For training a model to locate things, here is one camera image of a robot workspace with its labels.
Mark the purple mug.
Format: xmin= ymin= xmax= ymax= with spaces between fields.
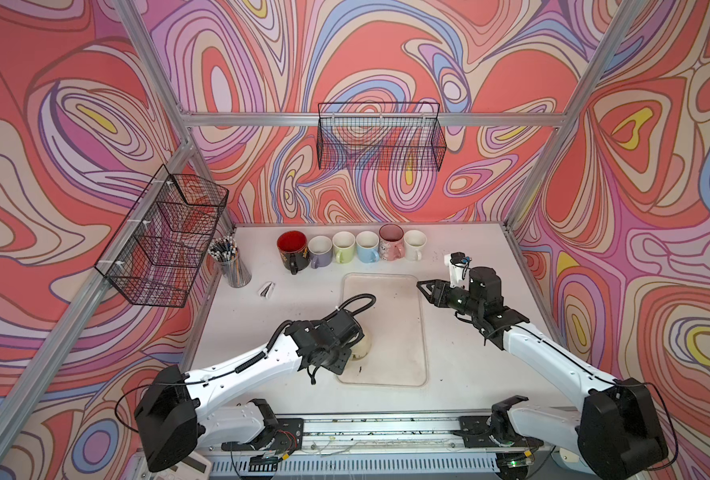
xmin=308 ymin=235 xmax=333 ymax=269

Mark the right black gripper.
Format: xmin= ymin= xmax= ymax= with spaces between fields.
xmin=416 ymin=279 xmax=482 ymax=318

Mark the small metal clip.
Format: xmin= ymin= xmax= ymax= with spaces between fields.
xmin=258 ymin=281 xmax=276 ymax=299

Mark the black wire basket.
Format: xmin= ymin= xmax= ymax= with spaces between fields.
xmin=316 ymin=100 xmax=447 ymax=172
xmin=94 ymin=166 xmax=229 ymax=308

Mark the left black wire basket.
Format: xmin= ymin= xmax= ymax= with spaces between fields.
xmin=94 ymin=166 xmax=229 ymax=308

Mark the metal cup of pens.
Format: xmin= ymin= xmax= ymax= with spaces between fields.
xmin=208 ymin=235 xmax=252 ymax=288

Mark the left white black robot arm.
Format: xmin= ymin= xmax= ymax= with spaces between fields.
xmin=134 ymin=308 xmax=364 ymax=472

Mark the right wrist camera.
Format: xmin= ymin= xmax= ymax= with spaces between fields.
xmin=444 ymin=252 xmax=471 ymax=289

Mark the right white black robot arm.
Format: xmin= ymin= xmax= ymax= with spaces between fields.
xmin=417 ymin=267 xmax=670 ymax=479

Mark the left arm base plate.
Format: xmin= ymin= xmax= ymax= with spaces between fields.
xmin=221 ymin=418 xmax=304 ymax=455

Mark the white calculator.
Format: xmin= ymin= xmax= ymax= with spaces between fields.
xmin=149 ymin=452 xmax=212 ymax=480

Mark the white mug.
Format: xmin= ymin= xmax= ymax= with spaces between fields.
xmin=403 ymin=229 xmax=427 ymax=262

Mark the black mug red inside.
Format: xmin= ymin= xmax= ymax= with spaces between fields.
xmin=276 ymin=230 xmax=310 ymax=275

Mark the beige serving tray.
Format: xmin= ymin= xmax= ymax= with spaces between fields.
xmin=339 ymin=273 xmax=428 ymax=387

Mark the light green mug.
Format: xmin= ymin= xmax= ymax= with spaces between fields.
xmin=332 ymin=231 xmax=356 ymax=264

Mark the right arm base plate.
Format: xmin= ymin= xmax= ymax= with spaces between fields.
xmin=452 ymin=415 xmax=544 ymax=450

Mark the beige teapot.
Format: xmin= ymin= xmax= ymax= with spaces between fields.
xmin=351 ymin=330 xmax=372 ymax=361

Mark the back black wire basket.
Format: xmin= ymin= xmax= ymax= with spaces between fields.
xmin=316 ymin=100 xmax=447 ymax=172

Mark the pink mug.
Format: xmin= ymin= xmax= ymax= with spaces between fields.
xmin=378 ymin=224 xmax=405 ymax=261

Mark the light blue mug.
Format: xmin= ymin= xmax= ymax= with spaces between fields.
xmin=356 ymin=231 xmax=380 ymax=264

